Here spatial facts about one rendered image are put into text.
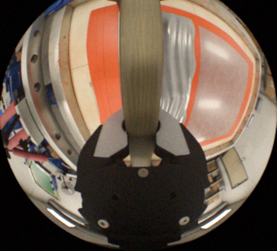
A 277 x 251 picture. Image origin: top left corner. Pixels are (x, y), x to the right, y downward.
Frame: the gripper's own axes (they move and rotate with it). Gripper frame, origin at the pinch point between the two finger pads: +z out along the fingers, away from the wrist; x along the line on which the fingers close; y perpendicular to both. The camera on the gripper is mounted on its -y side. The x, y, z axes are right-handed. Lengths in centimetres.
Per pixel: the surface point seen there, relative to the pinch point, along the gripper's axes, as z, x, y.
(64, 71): 3.2, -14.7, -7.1
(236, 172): -45, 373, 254
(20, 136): -8.9, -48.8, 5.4
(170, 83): 4.7, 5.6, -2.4
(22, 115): -6.2, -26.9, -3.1
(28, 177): -113, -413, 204
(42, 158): -6, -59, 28
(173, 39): 5.0, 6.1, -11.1
